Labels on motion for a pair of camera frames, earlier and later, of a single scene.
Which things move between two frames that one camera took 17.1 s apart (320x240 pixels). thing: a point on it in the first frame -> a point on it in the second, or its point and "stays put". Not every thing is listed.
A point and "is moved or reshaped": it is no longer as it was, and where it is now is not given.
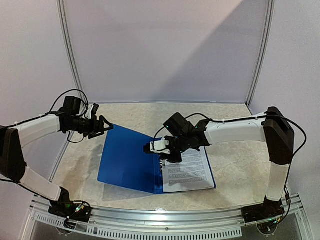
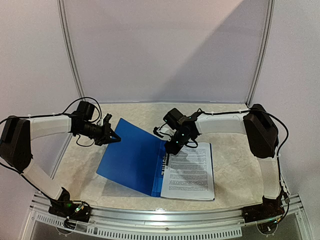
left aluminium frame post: [70, 46] stays put
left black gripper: [95, 129] -> [105, 138]
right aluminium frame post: [271, 7] stays put
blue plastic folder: [124, 163] is moved or reshaped
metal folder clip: [161, 164] is moved or reshaped
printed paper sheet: [193, 172] is moved or reshaped
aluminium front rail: [164, 223] stays put
